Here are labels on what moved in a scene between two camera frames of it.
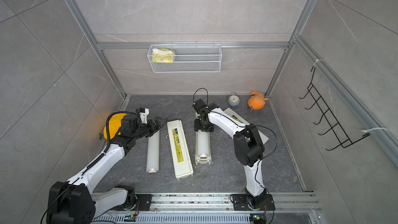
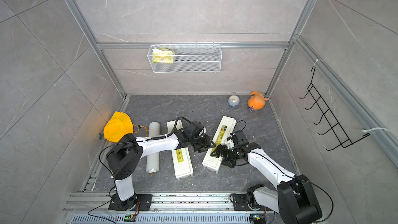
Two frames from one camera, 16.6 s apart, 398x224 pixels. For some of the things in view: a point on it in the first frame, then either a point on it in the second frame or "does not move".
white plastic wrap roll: x=153 y=153 does not move
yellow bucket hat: x=114 y=125 does not move
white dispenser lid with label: x=242 y=120 → x=226 y=127
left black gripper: x=157 y=118 → x=208 y=143
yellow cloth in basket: x=162 y=55 does not move
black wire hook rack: x=344 y=141 does not move
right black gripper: x=197 y=124 → x=219 y=148
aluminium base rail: x=216 y=208 does not move
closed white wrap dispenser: x=182 y=160 does not move
